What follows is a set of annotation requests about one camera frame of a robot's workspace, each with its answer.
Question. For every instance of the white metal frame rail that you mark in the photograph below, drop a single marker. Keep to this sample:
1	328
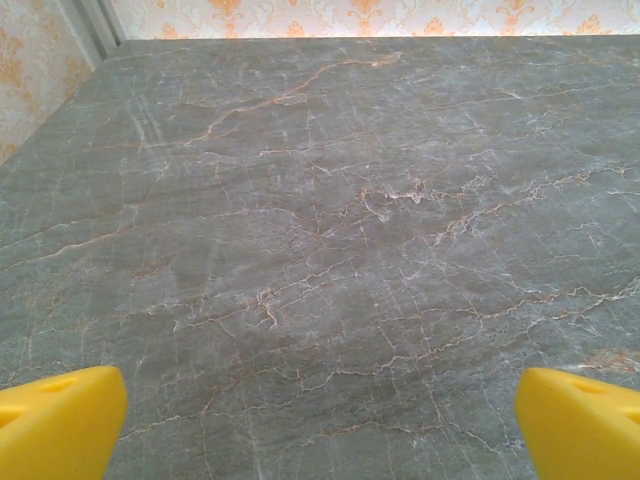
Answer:
102	25

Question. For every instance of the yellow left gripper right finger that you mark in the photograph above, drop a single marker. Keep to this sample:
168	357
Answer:
585	435

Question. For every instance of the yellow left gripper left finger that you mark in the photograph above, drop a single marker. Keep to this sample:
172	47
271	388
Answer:
55	430

